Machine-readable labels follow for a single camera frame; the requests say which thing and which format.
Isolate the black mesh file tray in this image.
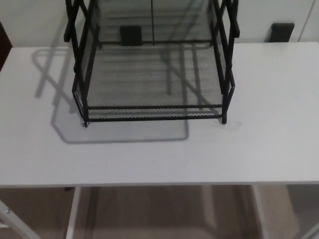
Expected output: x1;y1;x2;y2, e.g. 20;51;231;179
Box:
71;0;236;122

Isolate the dark brown wooden panel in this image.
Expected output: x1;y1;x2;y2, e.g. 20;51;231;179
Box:
0;19;13;73

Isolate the black rectangular wall box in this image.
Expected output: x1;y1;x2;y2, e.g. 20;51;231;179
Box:
120;25;143;46
271;22;294;42

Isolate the black wire file rack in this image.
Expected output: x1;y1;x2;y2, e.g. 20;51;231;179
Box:
63;0;241;128

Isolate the white metal desk leg frame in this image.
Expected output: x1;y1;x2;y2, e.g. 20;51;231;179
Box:
250;185;319;239
0;186;82;239

